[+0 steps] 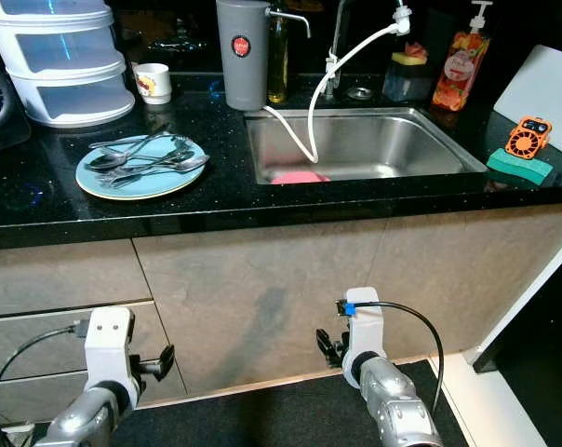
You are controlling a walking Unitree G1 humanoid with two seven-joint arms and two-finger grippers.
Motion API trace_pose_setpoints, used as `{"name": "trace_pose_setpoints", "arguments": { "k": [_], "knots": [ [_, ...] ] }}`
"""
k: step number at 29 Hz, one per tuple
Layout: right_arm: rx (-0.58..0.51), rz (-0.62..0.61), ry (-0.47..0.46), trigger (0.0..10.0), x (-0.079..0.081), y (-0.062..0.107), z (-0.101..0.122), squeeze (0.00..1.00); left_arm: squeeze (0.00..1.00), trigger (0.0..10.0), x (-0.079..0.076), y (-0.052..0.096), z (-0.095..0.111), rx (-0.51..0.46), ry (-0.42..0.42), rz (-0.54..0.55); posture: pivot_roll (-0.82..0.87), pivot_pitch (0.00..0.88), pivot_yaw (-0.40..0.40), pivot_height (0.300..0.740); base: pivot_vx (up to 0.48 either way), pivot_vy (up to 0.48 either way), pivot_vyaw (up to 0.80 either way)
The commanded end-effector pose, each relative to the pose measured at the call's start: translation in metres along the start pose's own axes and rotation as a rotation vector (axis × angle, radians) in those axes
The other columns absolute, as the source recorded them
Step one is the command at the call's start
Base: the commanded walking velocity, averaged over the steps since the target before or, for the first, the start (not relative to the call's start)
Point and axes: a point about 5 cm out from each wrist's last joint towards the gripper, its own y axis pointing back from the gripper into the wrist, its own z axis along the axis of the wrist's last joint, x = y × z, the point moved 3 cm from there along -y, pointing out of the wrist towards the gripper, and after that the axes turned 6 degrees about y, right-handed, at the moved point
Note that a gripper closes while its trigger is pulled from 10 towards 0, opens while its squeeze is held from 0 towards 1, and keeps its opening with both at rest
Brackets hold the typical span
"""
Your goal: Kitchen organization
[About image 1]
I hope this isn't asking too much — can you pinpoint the pink plate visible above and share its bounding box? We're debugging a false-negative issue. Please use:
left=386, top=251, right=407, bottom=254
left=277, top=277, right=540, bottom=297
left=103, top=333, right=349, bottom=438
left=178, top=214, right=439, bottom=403
left=269, top=170, right=330, bottom=184

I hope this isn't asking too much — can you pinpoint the chrome kitchen faucet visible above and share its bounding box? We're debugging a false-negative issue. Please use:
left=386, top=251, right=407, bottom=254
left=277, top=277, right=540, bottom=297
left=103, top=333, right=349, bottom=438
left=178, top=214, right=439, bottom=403
left=328, top=0, right=414, bottom=94

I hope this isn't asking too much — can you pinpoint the beige cabinet front panel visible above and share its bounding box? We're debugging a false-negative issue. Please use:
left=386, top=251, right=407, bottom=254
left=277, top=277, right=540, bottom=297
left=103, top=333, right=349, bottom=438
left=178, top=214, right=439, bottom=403
left=132, top=210, right=562, bottom=392

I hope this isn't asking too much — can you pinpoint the black floor mat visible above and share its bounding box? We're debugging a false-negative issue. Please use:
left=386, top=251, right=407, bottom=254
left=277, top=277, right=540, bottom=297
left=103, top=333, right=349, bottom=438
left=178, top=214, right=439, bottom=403
left=30, top=359, right=449, bottom=447

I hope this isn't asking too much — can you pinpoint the beige drawer front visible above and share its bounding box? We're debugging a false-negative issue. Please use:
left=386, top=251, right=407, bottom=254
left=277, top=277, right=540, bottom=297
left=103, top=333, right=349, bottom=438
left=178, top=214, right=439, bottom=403
left=0, top=303, right=161, bottom=381
left=0, top=239, right=147, bottom=318

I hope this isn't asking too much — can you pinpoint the light blue plate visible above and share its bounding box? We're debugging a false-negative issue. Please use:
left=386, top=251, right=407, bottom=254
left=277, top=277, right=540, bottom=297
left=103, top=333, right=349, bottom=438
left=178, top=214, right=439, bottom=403
left=74, top=133, right=207, bottom=201

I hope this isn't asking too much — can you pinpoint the stainless steel sink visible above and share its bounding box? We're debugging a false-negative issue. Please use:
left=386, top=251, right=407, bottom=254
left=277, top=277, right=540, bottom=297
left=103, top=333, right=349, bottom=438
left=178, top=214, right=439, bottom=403
left=244, top=107, right=489, bottom=185

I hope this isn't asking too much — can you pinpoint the green sponge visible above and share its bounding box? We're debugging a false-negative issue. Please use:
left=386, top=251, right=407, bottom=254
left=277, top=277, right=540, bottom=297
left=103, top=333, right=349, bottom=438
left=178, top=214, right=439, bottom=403
left=486, top=147, right=555, bottom=187

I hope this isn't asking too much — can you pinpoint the white printed cup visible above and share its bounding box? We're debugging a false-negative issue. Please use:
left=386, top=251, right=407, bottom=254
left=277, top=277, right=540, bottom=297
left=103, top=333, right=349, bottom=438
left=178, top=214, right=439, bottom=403
left=134, top=62, right=173, bottom=105

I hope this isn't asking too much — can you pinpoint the black sponge holder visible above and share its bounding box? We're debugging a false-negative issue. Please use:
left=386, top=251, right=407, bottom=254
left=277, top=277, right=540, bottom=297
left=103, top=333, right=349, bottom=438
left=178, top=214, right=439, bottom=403
left=381, top=61, right=433, bottom=103

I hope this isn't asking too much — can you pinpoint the white tiered food cover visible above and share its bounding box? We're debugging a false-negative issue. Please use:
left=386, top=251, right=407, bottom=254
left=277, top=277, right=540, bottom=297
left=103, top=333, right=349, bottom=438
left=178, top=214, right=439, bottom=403
left=0, top=0, right=136, bottom=129

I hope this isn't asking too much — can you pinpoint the grey water filter canister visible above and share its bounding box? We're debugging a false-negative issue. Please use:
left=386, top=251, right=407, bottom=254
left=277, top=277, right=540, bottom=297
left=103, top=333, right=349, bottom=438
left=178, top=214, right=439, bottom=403
left=216, top=0, right=312, bottom=113

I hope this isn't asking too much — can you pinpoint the orange handheld fan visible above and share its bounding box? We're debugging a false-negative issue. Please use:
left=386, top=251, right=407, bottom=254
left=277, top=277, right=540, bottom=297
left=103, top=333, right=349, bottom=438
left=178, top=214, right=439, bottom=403
left=504, top=116, right=554, bottom=161

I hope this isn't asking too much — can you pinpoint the oil bottle with green cap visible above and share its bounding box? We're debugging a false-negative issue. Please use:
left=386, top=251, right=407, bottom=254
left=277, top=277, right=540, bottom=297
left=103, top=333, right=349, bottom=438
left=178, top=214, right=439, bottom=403
left=264, top=0, right=291, bottom=105

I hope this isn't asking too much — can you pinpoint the peach print soap dispenser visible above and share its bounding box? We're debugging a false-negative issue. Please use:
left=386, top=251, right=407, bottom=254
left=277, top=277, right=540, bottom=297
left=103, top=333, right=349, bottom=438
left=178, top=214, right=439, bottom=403
left=432, top=0, right=494, bottom=113

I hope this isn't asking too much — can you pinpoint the yellow pink sponge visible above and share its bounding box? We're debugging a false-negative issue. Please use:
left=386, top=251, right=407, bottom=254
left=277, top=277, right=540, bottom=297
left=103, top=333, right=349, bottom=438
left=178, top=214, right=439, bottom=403
left=391, top=40, right=431, bottom=66

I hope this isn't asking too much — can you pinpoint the white cutting board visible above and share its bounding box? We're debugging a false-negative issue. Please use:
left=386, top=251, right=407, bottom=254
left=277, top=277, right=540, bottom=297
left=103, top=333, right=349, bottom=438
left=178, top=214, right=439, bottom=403
left=492, top=45, right=562, bottom=159

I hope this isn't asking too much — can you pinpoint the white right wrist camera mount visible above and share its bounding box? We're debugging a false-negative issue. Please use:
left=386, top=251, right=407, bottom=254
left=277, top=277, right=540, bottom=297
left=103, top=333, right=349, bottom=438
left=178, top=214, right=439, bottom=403
left=337, top=287, right=384, bottom=387

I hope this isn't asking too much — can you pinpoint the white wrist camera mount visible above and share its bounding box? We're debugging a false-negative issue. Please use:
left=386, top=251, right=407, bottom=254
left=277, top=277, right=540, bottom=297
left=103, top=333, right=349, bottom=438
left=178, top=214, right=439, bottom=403
left=86, top=307, right=136, bottom=411
left=337, top=287, right=384, bottom=387

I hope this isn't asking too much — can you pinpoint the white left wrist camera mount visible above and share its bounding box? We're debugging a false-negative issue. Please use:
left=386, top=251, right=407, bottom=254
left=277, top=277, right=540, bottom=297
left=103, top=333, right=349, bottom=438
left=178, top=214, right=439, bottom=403
left=86, top=307, right=136, bottom=411

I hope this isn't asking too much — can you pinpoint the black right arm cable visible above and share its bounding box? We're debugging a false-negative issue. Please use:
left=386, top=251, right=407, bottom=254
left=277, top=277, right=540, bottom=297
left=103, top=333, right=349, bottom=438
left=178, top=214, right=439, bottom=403
left=355, top=300, right=447, bottom=415

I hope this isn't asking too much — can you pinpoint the white flexible hose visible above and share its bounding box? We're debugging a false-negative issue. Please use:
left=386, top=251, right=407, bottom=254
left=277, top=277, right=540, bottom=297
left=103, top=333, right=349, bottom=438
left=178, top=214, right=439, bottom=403
left=261, top=19, right=410, bottom=164

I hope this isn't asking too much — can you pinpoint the black cooker with blue ring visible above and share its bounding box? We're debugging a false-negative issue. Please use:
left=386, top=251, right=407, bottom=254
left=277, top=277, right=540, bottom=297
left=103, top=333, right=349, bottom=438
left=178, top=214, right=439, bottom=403
left=0, top=58, right=33, bottom=155

